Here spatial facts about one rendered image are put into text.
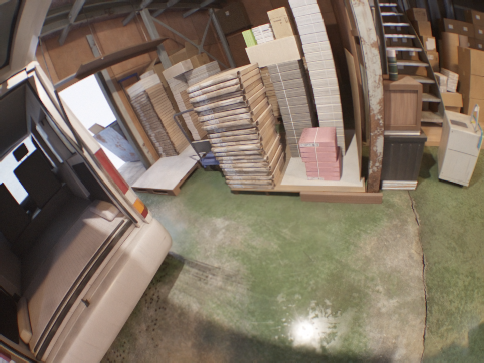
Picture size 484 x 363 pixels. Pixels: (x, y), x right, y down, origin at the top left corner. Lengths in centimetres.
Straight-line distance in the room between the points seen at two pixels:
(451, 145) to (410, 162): 43
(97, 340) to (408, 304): 175
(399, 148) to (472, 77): 215
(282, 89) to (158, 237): 150
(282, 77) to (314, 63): 30
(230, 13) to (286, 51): 411
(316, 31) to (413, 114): 91
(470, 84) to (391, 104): 216
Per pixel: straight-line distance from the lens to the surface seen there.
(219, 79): 142
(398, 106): 146
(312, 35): 168
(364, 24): 126
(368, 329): 124
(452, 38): 393
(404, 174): 174
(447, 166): 196
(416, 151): 164
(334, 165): 161
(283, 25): 174
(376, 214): 160
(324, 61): 169
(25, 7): 96
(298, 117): 184
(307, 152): 157
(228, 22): 572
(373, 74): 128
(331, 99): 176
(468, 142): 187
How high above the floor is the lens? 120
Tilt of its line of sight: 34 degrees down
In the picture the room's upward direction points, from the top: 23 degrees counter-clockwise
